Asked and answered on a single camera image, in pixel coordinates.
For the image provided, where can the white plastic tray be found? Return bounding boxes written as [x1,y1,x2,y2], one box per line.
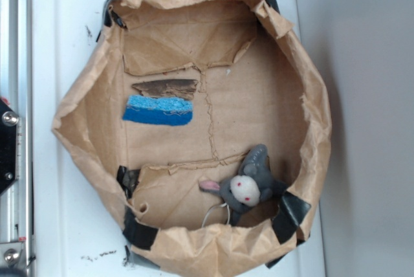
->
[30,0,328,277]

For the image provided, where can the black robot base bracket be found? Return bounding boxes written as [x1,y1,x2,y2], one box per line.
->
[0,99,19,195]

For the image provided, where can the blue sponge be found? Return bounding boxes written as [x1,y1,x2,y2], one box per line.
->
[122,95,193,126]

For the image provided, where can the gray plush donkey toy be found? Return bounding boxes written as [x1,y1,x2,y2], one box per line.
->
[199,144,288,226]

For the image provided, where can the aluminium frame rail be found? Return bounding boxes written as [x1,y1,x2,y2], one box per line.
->
[1,0,36,276]

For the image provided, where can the brown wood bark piece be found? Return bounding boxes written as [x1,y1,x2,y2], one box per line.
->
[132,79,198,100]

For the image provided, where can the brown paper bag bin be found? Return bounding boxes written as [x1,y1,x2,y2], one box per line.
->
[52,0,332,276]

